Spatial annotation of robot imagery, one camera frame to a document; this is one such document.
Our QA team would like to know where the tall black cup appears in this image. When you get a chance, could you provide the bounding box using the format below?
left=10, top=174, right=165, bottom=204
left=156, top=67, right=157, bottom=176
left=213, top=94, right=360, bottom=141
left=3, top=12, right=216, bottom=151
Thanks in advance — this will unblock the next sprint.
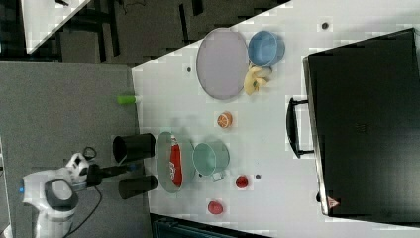
left=113, top=133, right=156, bottom=164

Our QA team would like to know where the red toy strawberry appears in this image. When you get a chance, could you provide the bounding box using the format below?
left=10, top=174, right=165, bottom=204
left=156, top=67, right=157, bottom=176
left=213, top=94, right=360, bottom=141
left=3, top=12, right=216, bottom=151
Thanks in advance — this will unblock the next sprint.
left=236, top=176, right=249, bottom=188

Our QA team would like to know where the peeled toy banana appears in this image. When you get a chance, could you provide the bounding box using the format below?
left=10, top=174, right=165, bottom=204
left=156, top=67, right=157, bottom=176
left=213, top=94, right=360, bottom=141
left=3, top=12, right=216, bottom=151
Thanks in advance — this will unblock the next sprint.
left=244, top=65, right=272, bottom=95

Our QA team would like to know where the green toy pepper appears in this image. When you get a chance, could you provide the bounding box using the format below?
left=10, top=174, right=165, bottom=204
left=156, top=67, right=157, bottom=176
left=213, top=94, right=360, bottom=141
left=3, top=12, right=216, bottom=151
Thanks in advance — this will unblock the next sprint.
left=117, top=95, right=142, bottom=105

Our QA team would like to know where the blue cup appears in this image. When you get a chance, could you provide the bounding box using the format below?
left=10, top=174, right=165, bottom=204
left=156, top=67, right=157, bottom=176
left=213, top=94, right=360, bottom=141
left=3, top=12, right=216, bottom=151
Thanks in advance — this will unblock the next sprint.
left=248, top=31, right=285, bottom=67

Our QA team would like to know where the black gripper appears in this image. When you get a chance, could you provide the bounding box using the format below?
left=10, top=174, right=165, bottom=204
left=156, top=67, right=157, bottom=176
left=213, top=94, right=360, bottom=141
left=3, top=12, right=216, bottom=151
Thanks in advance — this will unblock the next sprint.
left=86, top=165, right=137, bottom=187

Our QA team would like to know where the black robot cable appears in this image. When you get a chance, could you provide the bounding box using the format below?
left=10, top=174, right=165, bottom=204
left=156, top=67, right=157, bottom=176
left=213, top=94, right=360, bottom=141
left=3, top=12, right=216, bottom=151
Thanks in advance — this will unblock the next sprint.
left=62, top=146, right=103, bottom=238

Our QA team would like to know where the green mug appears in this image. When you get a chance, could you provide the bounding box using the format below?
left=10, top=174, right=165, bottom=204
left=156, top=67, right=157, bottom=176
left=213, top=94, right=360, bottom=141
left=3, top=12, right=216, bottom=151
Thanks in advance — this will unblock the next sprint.
left=192, top=140, right=230, bottom=182

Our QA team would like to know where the grey round plate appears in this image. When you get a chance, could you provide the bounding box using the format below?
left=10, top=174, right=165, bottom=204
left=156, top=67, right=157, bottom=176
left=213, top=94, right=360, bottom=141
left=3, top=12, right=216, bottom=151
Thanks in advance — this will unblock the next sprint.
left=196, top=28, right=249, bottom=100

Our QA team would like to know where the toy orange half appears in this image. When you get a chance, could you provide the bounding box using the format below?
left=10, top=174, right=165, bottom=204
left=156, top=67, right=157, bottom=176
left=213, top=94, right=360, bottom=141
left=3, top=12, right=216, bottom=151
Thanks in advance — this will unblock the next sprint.
left=217, top=111, right=233, bottom=128

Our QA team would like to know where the blue crate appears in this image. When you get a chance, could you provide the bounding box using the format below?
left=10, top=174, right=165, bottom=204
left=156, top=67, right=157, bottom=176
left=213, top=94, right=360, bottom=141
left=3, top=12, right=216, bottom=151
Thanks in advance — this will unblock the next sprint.
left=151, top=213, right=268, bottom=238

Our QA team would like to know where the green oval strainer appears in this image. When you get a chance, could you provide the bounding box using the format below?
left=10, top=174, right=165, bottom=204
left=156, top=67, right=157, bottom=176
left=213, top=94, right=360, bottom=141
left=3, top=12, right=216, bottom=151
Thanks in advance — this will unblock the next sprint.
left=156, top=132, right=196, bottom=193

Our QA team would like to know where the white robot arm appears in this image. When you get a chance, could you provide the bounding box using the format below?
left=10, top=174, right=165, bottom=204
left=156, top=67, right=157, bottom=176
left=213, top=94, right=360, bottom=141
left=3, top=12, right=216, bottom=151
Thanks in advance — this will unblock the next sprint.
left=20, top=153, right=133, bottom=238

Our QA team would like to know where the red ketchup bottle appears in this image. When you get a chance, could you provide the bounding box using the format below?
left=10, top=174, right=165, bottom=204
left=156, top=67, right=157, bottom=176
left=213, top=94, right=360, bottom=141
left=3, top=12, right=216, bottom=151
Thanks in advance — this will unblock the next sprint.
left=169, top=135, right=182, bottom=187

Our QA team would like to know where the black toaster oven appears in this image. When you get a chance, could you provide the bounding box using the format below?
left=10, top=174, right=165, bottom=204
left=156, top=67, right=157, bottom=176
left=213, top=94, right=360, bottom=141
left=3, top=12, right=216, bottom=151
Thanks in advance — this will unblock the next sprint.
left=302, top=28, right=420, bottom=227

